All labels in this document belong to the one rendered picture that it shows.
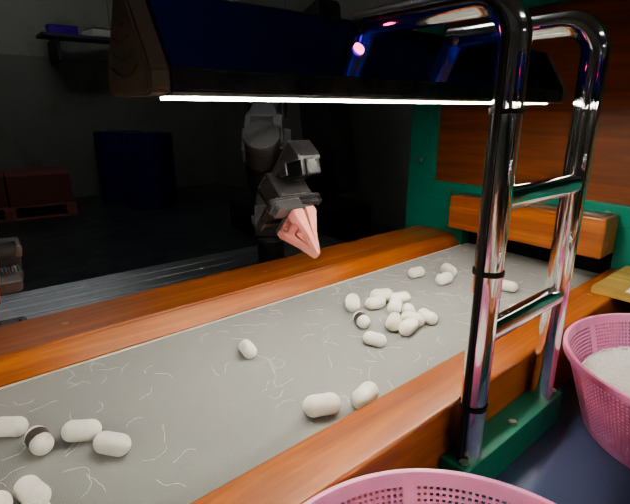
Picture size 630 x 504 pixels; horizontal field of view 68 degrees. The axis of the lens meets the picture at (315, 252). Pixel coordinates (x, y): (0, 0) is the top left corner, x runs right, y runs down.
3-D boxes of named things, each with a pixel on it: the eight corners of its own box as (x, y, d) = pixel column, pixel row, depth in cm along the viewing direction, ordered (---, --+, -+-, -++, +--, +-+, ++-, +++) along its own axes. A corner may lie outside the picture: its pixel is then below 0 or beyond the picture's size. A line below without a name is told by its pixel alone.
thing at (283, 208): (338, 240, 73) (309, 195, 76) (302, 249, 69) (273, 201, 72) (319, 265, 78) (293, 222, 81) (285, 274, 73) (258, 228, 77)
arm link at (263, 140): (291, 148, 71) (290, 90, 76) (234, 148, 70) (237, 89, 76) (291, 191, 81) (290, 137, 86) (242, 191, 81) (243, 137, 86)
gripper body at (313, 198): (325, 200, 78) (303, 168, 80) (274, 208, 71) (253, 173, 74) (309, 224, 82) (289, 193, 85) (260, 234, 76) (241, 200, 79)
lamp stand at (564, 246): (327, 412, 57) (330, 9, 44) (427, 358, 70) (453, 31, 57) (462, 509, 43) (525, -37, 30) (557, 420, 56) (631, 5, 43)
